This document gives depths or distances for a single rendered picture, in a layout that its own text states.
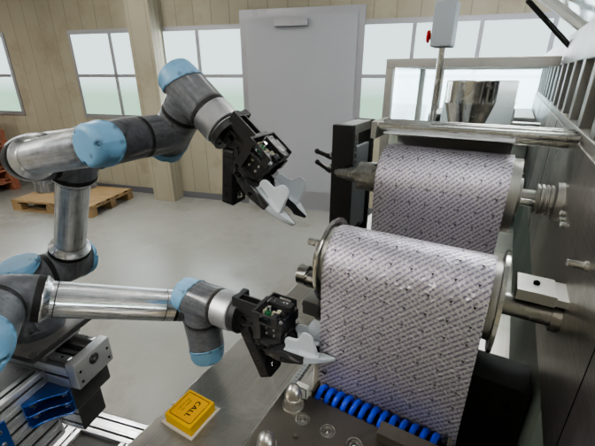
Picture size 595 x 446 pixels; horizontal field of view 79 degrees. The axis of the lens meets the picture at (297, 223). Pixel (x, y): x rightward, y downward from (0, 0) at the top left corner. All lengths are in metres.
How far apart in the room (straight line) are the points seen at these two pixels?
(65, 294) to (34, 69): 5.57
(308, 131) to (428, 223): 3.53
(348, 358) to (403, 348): 0.10
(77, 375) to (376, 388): 0.91
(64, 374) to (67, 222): 0.45
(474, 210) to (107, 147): 0.64
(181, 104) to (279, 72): 3.59
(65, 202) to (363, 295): 0.87
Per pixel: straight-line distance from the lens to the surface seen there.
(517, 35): 4.18
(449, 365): 0.60
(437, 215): 0.74
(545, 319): 0.59
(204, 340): 0.81
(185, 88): 0.70
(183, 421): 0.83
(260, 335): 0.68
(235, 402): 0.87
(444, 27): 1.05
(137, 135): 0.69
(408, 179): 0.73
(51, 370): 1.37
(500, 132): 0.76
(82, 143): 0.69
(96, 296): 0.89
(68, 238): 1.26
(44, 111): 6.37
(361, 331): 0.61
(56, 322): 1.36
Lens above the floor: 1.55
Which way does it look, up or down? 22 degrees down
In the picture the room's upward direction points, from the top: straight up
